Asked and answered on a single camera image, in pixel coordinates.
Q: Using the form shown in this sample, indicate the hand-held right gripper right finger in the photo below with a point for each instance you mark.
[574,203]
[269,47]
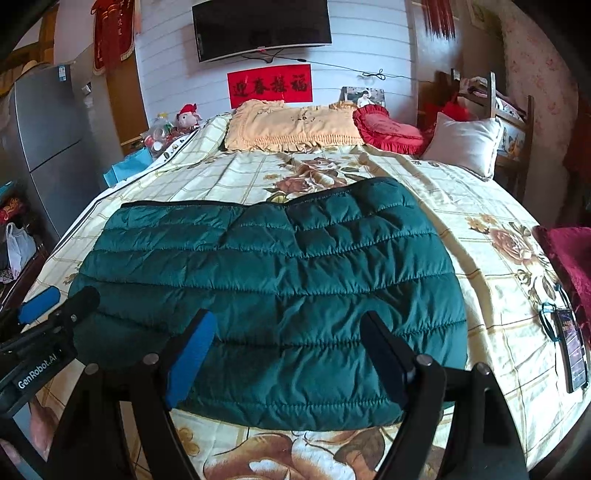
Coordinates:
[383,360]

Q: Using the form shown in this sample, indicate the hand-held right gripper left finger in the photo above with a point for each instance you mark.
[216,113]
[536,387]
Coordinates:
[191,360]

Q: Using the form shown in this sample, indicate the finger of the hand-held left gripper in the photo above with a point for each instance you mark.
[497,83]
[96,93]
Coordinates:
[39,304]
[76,304]

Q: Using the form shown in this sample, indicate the green quilted puffer jacket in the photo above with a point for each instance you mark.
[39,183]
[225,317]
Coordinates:
[277,286]

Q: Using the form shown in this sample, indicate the red clothes on chair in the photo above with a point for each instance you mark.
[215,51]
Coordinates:
[443,115]

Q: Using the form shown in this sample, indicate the white plastic bag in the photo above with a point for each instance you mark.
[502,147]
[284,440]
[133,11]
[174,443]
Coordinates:
[19,251]

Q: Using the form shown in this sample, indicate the floral checked bed sheet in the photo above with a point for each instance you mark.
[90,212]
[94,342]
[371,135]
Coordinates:
[485,286]

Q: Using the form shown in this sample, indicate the blue bag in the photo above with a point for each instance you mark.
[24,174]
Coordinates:
[127,168]

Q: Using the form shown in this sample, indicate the grey refrigerator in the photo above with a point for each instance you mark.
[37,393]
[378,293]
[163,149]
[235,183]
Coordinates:
[51,143]

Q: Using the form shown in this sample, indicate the pile of bottles and packets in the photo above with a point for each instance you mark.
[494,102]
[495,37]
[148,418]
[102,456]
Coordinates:
[159,136]

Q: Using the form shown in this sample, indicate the black smartphone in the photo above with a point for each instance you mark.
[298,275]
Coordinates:
[572,350]

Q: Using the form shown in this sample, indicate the wooden door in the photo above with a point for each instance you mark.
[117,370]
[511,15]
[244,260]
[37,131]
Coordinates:
[127,110]

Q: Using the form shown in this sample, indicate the dark red cloth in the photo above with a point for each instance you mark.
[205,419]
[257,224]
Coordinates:
[568,263]

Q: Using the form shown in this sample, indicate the plush toy with red hat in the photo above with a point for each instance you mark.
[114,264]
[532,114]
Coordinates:
[188,117]

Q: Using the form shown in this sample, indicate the red heart-shaped ruffled pillow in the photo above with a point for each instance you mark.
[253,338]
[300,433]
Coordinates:
[388,129]

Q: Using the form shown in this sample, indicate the white pillow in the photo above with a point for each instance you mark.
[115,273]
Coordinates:
[466,143]

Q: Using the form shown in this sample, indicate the yellow fringed pillow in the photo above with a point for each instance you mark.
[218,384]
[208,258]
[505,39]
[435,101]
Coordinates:
[286,124]

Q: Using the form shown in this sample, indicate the framed photo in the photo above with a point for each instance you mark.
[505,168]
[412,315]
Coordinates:
[364,97]

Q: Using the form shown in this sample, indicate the wooden chair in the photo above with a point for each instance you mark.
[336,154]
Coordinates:
[515,124]

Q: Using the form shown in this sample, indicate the red hanging pennant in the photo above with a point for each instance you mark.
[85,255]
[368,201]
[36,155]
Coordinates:
[113,32]

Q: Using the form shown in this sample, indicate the red tassel decoration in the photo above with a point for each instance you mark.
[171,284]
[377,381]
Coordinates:
[438,18]

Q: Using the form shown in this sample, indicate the wall switch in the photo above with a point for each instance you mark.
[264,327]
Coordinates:
[86,89]

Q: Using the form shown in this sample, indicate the red wall banner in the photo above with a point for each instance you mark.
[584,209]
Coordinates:
[270,85]

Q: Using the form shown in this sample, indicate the black wall television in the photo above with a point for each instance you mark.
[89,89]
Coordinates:
[263,27]

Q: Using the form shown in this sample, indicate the framed wall picture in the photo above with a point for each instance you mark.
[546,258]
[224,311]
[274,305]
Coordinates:
[482,11]

